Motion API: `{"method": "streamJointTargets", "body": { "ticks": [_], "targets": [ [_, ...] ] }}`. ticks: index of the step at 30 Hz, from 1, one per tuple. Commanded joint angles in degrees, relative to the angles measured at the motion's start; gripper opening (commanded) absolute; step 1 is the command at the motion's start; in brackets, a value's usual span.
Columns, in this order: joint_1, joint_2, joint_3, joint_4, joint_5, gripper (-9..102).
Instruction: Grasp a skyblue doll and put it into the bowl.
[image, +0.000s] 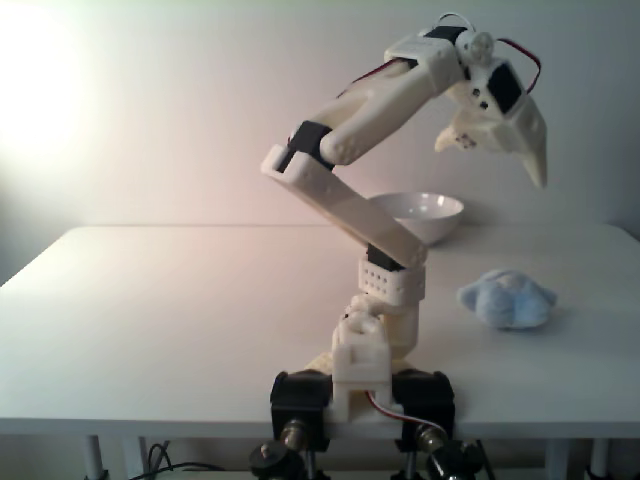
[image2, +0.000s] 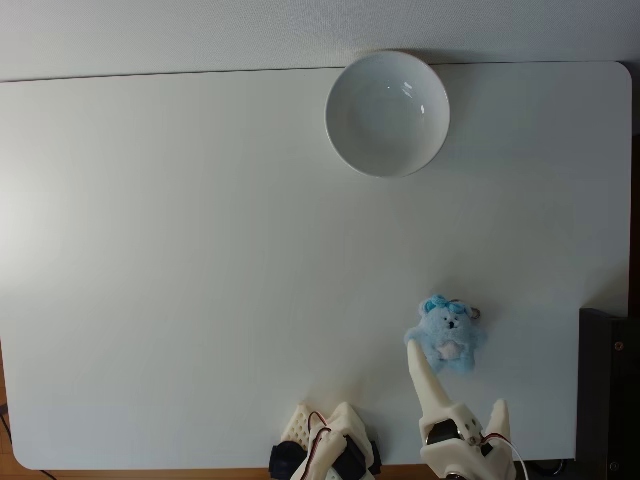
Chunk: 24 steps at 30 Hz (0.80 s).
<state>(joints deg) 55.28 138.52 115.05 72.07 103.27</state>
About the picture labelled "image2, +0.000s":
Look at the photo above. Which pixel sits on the skyblue plush bear doll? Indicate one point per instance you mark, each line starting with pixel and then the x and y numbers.
pixel 447 332

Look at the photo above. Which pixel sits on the black table clamp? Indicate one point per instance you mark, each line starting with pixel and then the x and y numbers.
pixel 285 457
pixel 376 457

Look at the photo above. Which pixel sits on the white ceramic bowl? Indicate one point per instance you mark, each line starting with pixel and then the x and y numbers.
pixel 385 115

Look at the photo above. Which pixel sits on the dark cabinet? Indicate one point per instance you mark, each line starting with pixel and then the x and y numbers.
pixel 610 400

